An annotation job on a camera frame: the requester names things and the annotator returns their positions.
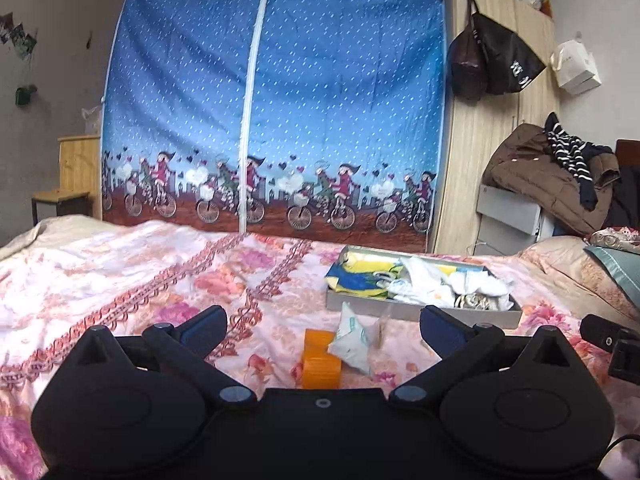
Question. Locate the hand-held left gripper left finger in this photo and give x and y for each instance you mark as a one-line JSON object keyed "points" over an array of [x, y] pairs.
{"points": [[205, 326]]}

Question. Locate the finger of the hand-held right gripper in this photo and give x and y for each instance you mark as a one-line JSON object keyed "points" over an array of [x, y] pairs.
{"points": [[597, 330]]}

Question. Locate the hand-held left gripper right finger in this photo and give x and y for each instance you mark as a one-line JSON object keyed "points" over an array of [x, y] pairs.
{"points": [[440, 328]]}

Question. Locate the grey shallow cardboard box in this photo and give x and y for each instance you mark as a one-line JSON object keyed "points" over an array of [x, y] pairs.
{"points": [[425, 312]]}

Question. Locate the white baby garment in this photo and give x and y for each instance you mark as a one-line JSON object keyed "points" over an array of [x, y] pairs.
{"points": [[420, 275]]}

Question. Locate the white cloth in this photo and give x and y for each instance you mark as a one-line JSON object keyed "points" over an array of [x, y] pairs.
{"points": [[477, 285]]}

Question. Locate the white teal printed pouch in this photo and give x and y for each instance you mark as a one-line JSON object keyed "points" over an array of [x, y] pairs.
{"points": [[352, 342]]}

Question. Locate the cartoon frog towel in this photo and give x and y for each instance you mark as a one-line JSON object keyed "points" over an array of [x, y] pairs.
{"points": [[360, 280]]}

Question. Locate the orange plastic cup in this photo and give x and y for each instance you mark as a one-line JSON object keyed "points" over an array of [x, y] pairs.
{"points": [[320, 365]]}

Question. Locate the blue striped pillow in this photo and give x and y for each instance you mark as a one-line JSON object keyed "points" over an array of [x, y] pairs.
{"points": [[617, 270]]}

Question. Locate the beige floral pillow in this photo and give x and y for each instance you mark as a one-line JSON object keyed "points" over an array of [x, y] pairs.
{"points": [[560, 270]]}

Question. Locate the pink floral bedsheet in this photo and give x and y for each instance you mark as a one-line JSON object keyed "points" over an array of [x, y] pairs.
{"points": [[150, 270]]}

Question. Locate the floral patterned quilt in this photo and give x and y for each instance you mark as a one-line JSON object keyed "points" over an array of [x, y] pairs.
{"points": [[615, 237]]}

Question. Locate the grey white cabinet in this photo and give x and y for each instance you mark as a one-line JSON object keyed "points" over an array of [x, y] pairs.
{"points": [[505, 215]]}

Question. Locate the dark garment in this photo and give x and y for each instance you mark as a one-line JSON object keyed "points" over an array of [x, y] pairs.
{"points": [[629, 200]]}

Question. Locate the brown padded jacket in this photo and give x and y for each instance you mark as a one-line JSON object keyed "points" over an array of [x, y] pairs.
{"points": [[530, 175]]}

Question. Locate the black white striped sweater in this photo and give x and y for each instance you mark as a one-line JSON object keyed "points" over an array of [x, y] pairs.
{"points": [[570, 155]]}

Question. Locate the dark wooden headboard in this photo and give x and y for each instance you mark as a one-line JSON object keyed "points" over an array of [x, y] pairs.
{"points": [[630, 152]]}

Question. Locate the light wooden wardrobe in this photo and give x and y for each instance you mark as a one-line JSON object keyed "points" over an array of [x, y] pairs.
{"points": [[480, 150]]}

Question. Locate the wooden stool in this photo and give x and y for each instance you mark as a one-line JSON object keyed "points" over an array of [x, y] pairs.
{"points": [[57, 197]]}

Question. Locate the small light wooden cabinet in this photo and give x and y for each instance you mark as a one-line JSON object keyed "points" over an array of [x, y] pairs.
{"points": [[80, 170]]}

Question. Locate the clear plastic bag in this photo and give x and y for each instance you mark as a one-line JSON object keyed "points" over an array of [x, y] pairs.
{"points": [[92, 120]]}

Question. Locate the blue printed fabric wardrobe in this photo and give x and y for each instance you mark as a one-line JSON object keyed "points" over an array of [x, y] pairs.
{"points": [[300, 85]]}

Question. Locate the white paper bag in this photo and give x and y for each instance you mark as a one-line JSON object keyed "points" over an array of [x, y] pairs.
{"points": [[575, 67]]}

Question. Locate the dark brown hanging bag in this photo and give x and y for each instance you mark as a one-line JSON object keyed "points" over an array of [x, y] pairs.
{"points": [[467, 65]]}

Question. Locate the black hanging bag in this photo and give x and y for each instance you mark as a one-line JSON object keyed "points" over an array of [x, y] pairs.
{"points": [[510, 60]]}

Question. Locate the green wall ornament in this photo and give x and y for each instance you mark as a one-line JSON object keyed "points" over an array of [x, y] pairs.
{"points": [[25, 96]]}

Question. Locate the wall photos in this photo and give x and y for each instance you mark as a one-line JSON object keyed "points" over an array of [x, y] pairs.
{"points": [[17, 35]]}

